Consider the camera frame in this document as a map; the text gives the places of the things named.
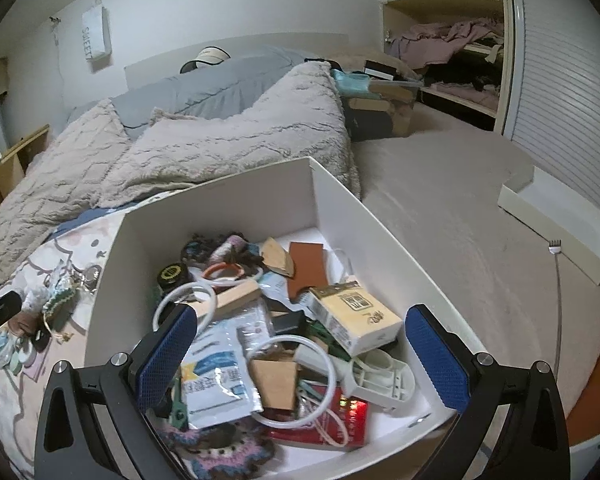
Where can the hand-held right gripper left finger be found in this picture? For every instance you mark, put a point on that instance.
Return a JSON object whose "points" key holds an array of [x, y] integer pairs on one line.
{"points": [[165, 355]]}

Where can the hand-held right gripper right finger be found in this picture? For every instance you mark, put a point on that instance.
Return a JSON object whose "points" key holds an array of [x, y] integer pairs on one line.
{"points": [[437, 360]]}

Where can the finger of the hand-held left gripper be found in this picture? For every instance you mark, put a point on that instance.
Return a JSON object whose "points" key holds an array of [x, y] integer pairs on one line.
{"points": [[0, 305]]}

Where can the blue white sachet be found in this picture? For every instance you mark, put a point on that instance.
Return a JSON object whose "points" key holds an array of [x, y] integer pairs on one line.
{"points": [[215, 375]]}

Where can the green round case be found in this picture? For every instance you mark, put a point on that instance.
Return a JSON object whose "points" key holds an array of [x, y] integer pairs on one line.
{"points": [[17, 357]]}

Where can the wooden block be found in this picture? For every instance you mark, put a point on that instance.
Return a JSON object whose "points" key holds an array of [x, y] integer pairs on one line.
{"points": [[240, 294]]}

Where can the blue packet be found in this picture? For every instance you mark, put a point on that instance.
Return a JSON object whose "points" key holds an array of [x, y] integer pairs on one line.
{"points": [[276, 287]]}

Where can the white shoe box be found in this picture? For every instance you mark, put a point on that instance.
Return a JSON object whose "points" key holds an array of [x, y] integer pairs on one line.
{"points": [[330, 200]]}

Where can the skin-coloured tape roll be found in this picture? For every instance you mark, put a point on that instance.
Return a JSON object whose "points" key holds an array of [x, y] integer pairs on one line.
{"points": [[25, 323]]}

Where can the white fluffy item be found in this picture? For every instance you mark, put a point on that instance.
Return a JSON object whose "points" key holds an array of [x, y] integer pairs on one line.
{"points": [[32, 301]]}

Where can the white plastic holder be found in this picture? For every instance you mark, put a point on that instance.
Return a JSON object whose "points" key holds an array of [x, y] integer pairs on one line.
{"points": [[380, 380]]}

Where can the small black tin yellow print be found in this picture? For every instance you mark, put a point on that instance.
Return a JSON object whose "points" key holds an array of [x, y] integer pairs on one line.
{"points": [[170, 275]]}

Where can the yellow tissue box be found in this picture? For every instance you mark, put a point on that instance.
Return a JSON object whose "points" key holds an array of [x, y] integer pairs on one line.
{"points": [[360, 320]]}

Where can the metal keyring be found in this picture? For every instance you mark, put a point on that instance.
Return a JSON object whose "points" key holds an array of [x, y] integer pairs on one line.
{"points": [[87, 276]]}

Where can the clear zip bag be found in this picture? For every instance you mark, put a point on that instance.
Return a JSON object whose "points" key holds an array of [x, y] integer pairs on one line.
{"points": [[255, 332]]}

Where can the red box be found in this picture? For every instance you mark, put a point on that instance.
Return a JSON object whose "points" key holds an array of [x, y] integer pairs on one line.
{"points": [[347, 420]]}

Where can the dark crochet piece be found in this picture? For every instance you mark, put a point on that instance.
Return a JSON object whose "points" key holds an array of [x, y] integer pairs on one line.
{"points": [[200, 250]]}

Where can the brown cardboard piece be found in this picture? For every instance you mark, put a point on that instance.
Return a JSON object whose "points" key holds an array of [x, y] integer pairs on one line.
{"points": [[275, 385]]}

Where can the colourful crochet coaster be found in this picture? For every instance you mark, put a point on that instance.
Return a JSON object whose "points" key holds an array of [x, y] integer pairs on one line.
{"points": [[220, 455]]}

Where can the green clip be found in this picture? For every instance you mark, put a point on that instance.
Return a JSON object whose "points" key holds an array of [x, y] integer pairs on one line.
{"points": [[325, 337]]}

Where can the pink crochet piece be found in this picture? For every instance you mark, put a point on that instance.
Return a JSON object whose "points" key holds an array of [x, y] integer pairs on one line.
{"points": [[227, 249]]}

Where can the small black box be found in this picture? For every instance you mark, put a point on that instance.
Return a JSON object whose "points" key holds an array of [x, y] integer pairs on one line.
{"points": [[286, 322]]}

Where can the printed bed sheet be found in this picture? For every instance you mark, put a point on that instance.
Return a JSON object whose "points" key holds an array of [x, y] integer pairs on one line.
{"points": [[10, 430]]}

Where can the metal back scratcher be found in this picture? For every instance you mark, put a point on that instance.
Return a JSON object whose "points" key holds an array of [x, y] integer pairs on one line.
{"points": [[556, 300]]}

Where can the wooden shelf unit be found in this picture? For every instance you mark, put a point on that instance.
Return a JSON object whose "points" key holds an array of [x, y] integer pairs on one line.
{"points": [[10, 170]]}

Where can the kraft paper tag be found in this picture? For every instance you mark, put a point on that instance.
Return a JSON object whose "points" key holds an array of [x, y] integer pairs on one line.
{"points": [[275, 255]]}

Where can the brown leather card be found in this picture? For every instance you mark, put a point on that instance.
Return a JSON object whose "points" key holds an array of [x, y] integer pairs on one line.
{"points": [[305, 270]]}

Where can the white shoe box lid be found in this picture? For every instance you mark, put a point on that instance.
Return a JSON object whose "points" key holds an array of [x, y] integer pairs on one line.
{"points": [[565, 230]]}

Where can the beige fluffy blanket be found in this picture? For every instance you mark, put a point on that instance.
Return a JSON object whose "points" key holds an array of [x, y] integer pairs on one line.
{"points": [[205, 150]]}

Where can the brown cardboard box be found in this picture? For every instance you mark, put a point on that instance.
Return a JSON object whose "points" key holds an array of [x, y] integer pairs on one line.
{"points": [[402, 110]]}

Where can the grey pillow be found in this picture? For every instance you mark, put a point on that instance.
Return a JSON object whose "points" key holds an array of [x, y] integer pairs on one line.
{"points": [[205, 90]]}

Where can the teal cloth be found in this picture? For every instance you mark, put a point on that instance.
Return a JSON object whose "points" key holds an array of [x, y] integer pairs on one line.
{"points": [[350, 82]]}

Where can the black box white label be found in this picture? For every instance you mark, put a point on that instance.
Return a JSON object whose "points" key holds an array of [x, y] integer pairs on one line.
{"points": [[380, 70]]}

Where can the white louvered door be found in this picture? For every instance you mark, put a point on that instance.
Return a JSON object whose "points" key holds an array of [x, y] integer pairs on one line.
{"points": [[560, 85]]}

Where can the sun visor cap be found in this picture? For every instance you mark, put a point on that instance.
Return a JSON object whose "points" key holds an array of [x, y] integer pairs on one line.
{"points": [[210, 55]]}

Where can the pile of clothes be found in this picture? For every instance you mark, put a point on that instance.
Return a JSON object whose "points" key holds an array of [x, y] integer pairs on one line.
{"points": [[430, 42]]}

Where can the wardrobe shelf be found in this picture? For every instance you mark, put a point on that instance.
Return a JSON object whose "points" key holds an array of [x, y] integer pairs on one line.
{"points": [[445, 7]]}

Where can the white hanging wall bag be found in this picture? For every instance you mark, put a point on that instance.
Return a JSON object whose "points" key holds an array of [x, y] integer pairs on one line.
{"points": [[95, 35]]}

